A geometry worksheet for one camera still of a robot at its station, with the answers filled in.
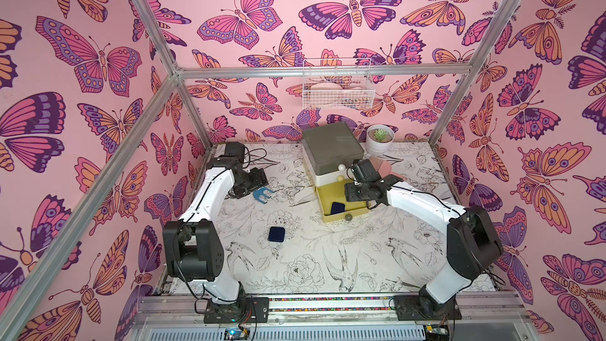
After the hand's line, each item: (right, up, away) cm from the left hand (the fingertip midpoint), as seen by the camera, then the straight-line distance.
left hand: (262, 183), depth 88 cm
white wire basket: (+29, +35, +4) cm, 46 cm away
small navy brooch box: (+29, -11, +7) cm, 31 cm away
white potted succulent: (+50, +19, +21) cm, 57 cm away
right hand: (+32, -4, +2) cm, 32 cm away
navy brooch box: (+5, -20, +2) cm, 20 cm away
